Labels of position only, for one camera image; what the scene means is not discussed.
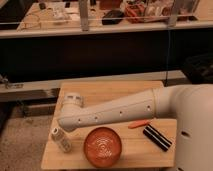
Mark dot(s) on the small grey bottle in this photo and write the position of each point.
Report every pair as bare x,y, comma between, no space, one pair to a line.
60,138

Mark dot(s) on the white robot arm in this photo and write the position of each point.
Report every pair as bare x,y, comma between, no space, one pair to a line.
190,105

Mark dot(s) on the orange carrot toy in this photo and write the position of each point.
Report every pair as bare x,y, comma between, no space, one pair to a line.
138,123

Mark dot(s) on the orange ridged plate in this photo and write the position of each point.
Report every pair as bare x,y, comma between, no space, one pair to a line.
102,147

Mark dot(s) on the black striped eraser block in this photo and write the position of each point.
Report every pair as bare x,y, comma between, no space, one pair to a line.
156,137

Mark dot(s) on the black bag on shelf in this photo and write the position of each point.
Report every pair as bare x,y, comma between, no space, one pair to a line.
112,17

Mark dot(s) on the red tool on shelf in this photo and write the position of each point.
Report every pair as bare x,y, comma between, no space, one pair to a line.
135,13

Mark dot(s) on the black crate at right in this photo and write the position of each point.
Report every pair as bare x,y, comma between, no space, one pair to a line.
199,69

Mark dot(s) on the metal frame post left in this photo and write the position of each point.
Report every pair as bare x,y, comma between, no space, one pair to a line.
83,10

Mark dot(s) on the metal frame post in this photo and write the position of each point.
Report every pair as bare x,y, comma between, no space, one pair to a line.
174,13
83,10

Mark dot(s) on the metal frame post right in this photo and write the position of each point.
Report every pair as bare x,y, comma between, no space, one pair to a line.
174,13

